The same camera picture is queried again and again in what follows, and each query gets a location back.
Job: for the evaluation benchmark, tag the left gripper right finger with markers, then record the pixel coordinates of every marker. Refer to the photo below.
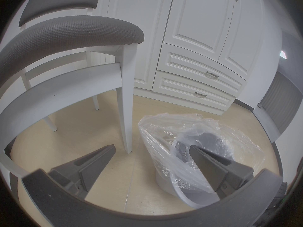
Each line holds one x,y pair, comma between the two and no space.
217,171

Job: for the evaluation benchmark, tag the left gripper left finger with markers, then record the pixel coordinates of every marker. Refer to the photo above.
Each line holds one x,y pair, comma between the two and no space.
92,167

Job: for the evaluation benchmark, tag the clear plastic bag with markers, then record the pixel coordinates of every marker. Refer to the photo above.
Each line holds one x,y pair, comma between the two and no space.
161,136

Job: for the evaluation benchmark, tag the grey trash bin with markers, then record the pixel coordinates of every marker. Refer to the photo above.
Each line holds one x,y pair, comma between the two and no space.
163,182

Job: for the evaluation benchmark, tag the white chair with grey cushions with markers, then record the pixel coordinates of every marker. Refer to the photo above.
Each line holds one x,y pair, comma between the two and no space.
71,36

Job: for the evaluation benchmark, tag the white wardrobe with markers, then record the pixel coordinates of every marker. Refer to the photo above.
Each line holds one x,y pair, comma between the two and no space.
201,20

